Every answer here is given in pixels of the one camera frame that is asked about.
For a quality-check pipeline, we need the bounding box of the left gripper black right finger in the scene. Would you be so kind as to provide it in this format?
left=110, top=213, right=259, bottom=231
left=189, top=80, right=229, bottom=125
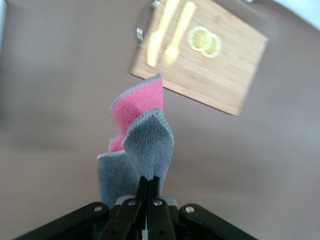
left=147, top=176, right=176, bottom=240

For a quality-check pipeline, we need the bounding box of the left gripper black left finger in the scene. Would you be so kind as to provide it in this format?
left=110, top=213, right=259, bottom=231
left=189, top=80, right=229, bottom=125
left=102, top=176, right=150, bottom=240

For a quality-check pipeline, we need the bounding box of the pink and grey cloth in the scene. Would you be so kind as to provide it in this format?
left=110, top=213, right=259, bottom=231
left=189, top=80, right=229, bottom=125
left=96, top=73, right=175, bottom=210

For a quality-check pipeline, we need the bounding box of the bamboo cutting board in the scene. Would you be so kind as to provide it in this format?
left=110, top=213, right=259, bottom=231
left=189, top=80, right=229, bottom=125
left=129, top=0, right=270, bottom=117

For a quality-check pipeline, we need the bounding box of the yellow plastic knife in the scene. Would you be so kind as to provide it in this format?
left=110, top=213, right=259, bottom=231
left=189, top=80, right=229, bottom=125
left=146, top=0, right=180, bottom=68

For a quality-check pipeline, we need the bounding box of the lemon slice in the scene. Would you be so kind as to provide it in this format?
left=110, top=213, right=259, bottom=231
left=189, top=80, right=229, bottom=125
left=202, top=33, right=222, bottom=59
left=187, top=26, right=212, bottom=52

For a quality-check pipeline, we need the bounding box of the yellow plastic fork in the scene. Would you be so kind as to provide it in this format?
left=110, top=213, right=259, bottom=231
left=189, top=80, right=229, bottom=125
left=162, top=1, right=197, bottom=68

